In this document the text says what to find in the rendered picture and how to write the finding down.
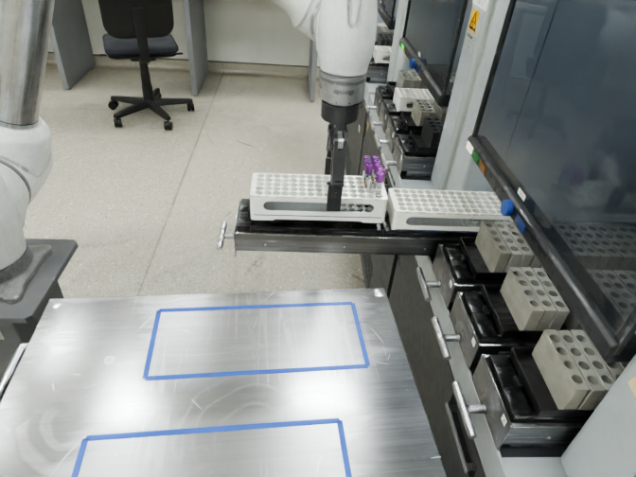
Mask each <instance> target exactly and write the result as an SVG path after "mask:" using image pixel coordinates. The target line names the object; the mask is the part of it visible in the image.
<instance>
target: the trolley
mask: <svg viewBox="0 0 636 477"><path fill-rule="evenodd" d="M0 477H448V475H447V472H446V470H445V467H444V464H443V461H442V458H441V455H440V452H439V449H438V447H437V444H436V441H435V438H434V435H433V430H432V427H431V424H430V421H429V419H428V416H427V413H426V410H425V408H424V405H423V402H422V399H421V396H420V394H419V391H418V388H417V385H416V382H415V377H414V374H413V371H412V368H411V365H410V363H409V360H408V357H407V354H406V351H405V348H404V345H403V342H402V340H401V337H400V334H399V331H398V326H397V323H396V320H395V317H394V314H393V312H392V309H391V306H390V303H389V300H388V297H387V294H386V291H385V288H367V289H338V290H309V291H253V292H225V293H196V294H168V295H139V296H111V297H82V298H54V299H49V301H48V303H47V305H46V307H45V309H44V313H43V315H42V317H41V319H40V321H39V323H38V325H37V326H36V328H35V331H34V333H33V335H32V337H31V339H30V341H29V343H21V344H18V346H17V348H16V350H15V352H14V354H13V356H12V358H11V360H10V362H9V365H8V367H7V369H6V371H5V373H4V375H3V377H2V379H1V380H0Z"/></svg>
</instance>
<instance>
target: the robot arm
mask: <svg viewBox="0 0 636 477"><path fill-rule="evenodd" d="M269 1H271V2H273V3H275V4H277V5H278V6H279V7H281V8H282V9H283V10H285V11H286V12H287V13H288V14H289V15H290V17H291V21H292V25H293V26H294V27H296V28H297V29H298V30H300V31H301V32H303V33H304V34H305V35H307V36H308V37H309V38H310V39H312V40H313V41H314V42H315V43H316V49H317V52H318V54H319V58H320V71H319V75H320V78H319V84H320V92H319V93H320V98H321V99H322V104H321V117H322V118H323V119H324V120H325V121H326V122H328V123H329V124H328V125H327V147H326V150H327V157H326V163H325V175H330V181H328V182H327V185H328V190H327V211H340V210H341V201H342V193H343V187H344V185H345V183H344V179H345V154H346V144H347V137H348V129H347V124H351V123H354V122H355V121H356V120H357V119H358V113H359V106H360V102H361V101H362V100H363V97H364V89H365V82H366V78H367V69H368V65H369V63H370V61H371V59H372V56H373V51H374V46H375V41H376V34H377V23H378V3H377V0H269ZM54 2H55V0H0V302H3V303H6V304H15V303H18V302H20V301H21V300H22V299H23V297H24V292H25V289H26V288H27V286H28V284H29V283H30V281H31V280H32V278H33V277H34V275H35V274H36V273H37V272H38V270H39V269H40V267H41V266H42V264H43V263H44V261H45V260H46V259H47V258H48V257H49V256H51V255H52V253H53V250H52V247H51V246H50V245H47V244H43V245H27V242H26V239H25V237H24V232H23V227H24V225H25V220H26V213H27V206H28V205H29V204H30V203H31V202H32V201H33V200H34V198H35V197H36V196H37V194H38V193H39V191H40V190H41V188H42V187H43V185H44V183H45V181H46V179H47V177H48V175H49V173H50V170H51V169H52V165H53V150H52V147H51V131H50V129H49V128H48V126H47V125H46V123H45V122H44V121H43V120H42V118H41V117H40V110H41V103H42V95H43V88H44V74H45V68H46V60H47V52H48V46H49V38H50V31H51V24H52V16H53V9H54Z"/></svg>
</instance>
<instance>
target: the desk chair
mask: <svg viewBox="0 0 636 477"><path fill-rule="evenodd" d="M98 3H99V8H100V14H101V19H102V24H103V26H104V28H105V30H106V31H107V32H108V33H106V34H104V35H103V36H102V39H103V44H104V50H105V53H106V54H99V56H100V57H102V56H108V57H109V58H110V59H114V60H131V61H132V62H139V66H140V72H141V73H140V76H141V82H142V93H143V97H125V96H111V101H110V102H109V104H108V106H109V108H110V109H111V110H115V109H116V108H117V107H118V101H119V102H125V103H131V104H133V105H132V106H130V107H127V108H125V109H123V110H121V111H119V112H117V113H115V114H114V123H115V127H118V126H117V125H119V127H122V121H121V118H120V117H123V116H126V115H130V114H133V113H136V112H139V111H141V110H144V109H147V108H149V109H151V110H152V111H154V112H155V113H156V114H158V115H160V116H161V117H162V118H164V119H165V120H167V121H165V122H164V129H165V130H172V129H173V124H172V121H170V120H171V118H170V116H169V114H168V113H167V112H166V111H164V110H163V109H162V108H161V107H160V106H164V105H176V104H186V105H187V110H188V111H190V110H192V111H195V110H194V103H193V100H192V98H171V97H162V95H161V94H160V89H159V88H155V89H154V90H152V85H151V82H150V72H149V68H148V62H150V61H155V60H156V58H169V57H174V56H176V55H183V53H182V52H179V53H177V51H178V50H179V47H178V45H177V44H176V42H175V40H174V39H173V37H172V35H171V34H170V33H171V31H172V30H173V26H174V20H173V10H172V0H98Z"/></svg>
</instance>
